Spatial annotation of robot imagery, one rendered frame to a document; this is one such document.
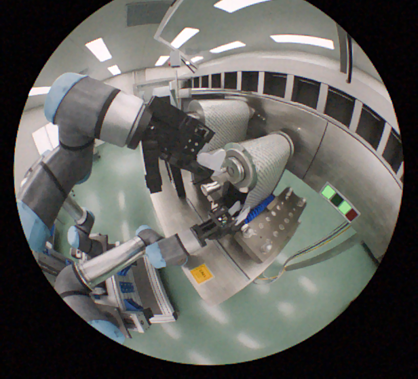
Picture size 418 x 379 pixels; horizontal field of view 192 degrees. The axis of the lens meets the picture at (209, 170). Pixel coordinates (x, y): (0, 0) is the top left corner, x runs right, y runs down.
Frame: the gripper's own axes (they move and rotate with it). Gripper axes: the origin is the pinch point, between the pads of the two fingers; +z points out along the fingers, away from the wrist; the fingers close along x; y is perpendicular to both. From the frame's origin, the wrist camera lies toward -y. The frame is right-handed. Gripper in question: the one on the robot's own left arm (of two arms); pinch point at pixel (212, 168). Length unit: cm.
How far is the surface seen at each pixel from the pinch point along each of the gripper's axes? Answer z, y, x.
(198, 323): 36, -135, -71
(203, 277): 9.9, -36.7, -19.5
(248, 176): 5.4, 3.4, -6.5
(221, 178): 7.3, -2.2, 1.0
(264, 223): 26.9, -8.6, -16.3
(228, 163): 3.8, 3.0, -0.4
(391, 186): 21, 37, -57
